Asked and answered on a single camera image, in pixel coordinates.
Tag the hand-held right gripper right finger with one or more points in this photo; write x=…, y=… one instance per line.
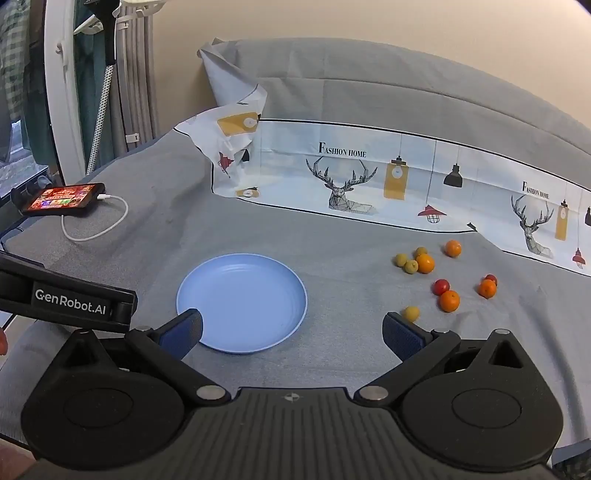
x=401, y=334

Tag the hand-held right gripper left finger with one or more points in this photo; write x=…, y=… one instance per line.
x=182, y=330

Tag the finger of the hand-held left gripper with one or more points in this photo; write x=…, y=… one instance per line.
x=123, y=311

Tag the yellow-green jujube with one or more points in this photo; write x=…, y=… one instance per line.
x=410, y=266
x=412, y=313
x=400, y=259
x=420, y=251

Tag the small orange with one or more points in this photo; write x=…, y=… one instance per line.
x=453, y=248
x=449, y=301
x=487, y=290
x=425, y=263

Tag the red tomato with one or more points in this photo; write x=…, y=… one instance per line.
x=441, y=286
x=491, y=278

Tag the blue plate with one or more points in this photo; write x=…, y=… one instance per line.
x=240, y=300

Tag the person's left hand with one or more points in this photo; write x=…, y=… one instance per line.
x=2, y=344

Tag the black smartphone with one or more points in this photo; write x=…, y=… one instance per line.
x=64, y=197

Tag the black phone holder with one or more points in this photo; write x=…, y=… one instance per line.
x=19, y=196

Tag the white printed cloth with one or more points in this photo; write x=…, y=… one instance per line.
x=286, y=175

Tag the dotted fabric pole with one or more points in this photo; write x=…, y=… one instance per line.
x=102, y=110

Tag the grey curtain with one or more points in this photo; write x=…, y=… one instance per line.
x=138, y=83

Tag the green garment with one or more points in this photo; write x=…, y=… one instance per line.
x=85, y=69

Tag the plaid shirt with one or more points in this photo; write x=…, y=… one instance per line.
x=14, y=46

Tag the white plastic hanger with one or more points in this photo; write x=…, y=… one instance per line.
x=138, y=7

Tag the white rack frame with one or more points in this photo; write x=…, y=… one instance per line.
x=60, y=92

